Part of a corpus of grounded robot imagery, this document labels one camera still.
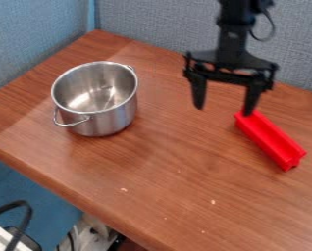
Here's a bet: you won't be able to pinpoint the white device under table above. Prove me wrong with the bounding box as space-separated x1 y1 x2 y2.
0 226 41 251

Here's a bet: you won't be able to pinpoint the black cable loop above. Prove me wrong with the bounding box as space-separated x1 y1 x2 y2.
0 200 33 251

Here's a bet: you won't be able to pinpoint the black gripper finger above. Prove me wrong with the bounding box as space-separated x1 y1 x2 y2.
190 77 207 110
242 83 265 116

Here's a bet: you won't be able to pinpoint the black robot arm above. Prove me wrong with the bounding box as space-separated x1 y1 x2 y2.
183 0 278 117

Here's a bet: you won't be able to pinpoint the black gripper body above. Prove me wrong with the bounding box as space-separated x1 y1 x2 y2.
183 50 278 90

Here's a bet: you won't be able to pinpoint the stainless steel pot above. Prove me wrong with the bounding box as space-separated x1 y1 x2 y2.
51 61 139 137

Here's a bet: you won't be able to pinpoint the red plastic block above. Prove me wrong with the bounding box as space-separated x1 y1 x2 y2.
233 111 307 172

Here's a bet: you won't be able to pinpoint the white cables under table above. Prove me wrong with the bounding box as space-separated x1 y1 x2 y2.
56 214 120 251

